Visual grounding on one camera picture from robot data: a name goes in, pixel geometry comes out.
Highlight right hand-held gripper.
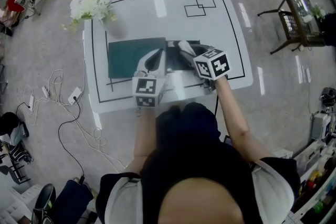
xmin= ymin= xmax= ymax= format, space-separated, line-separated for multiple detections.
xmin=180 ymin=44 xmax=231 ymax=91

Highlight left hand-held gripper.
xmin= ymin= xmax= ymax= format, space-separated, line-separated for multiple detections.
xmin=132 ymin=48 xmax=166 ymax=108

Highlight small white cylinder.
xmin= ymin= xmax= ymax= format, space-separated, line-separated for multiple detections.
xmin=178 ymin=39 xmax=196 ymax=56

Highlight dark teal sliding drawer box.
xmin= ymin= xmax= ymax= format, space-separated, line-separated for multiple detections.
xmin=107 ymin=37 xmax=202 ymax=79

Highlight person's right forearm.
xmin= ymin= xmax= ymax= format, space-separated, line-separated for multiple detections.
xmin=214 ymin=76 xmax=267 ymax=165

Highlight person's left forearm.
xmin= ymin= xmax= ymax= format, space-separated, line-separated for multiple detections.
xmin=123 ymin=106 xmax=159 ymax=174

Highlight white table with black lines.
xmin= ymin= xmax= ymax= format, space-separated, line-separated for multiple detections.
xmin=83 ymin=0 xmax=254 ymax=114

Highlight white vase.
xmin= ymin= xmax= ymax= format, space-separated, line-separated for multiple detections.
xmin=101 ymin=17 xmax=130 ymax=38

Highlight person's dark trousers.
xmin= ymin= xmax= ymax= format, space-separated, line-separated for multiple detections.
xmin=154 ymin=102 xmax=222 ymax=146

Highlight white flower bouquet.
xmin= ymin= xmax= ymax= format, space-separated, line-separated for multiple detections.
xmin=62 ymin=0 xmax=118 ymax=33

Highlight person's black and white top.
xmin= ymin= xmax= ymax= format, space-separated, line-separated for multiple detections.
xmin=95 ymin=138 xmax=302 ymax=224

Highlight black lattice side table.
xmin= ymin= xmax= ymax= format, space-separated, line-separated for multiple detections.
xmin=257 ymin=0 xmax=326 ymax=55

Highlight small white potted plant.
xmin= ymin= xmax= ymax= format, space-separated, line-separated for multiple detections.
xmin=303 ymin=3 xmax=327 ymax=24

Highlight grey computer case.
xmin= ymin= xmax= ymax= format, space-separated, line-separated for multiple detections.
xmin=310 ymin=112 xmax=332 ymax=141

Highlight white shelf unit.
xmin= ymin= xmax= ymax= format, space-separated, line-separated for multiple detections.
xmin=291 ymin=136 xmax=336 ymax=224

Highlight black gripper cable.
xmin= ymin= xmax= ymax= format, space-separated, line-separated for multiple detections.
xmin=213 ymin=86 xmax=221 ymax=116

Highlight white floor cable tangle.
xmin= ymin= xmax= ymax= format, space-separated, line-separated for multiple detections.
xmin=23 ymin=68 xmax=127 ymax=168

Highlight black floor cable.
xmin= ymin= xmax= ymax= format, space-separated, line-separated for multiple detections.
xmin=57 ymin=97 xmax=86 ymax=184

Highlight black cable bundle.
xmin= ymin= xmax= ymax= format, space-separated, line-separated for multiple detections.
xmin=321 ymin=87 xmax=336 ymax=108

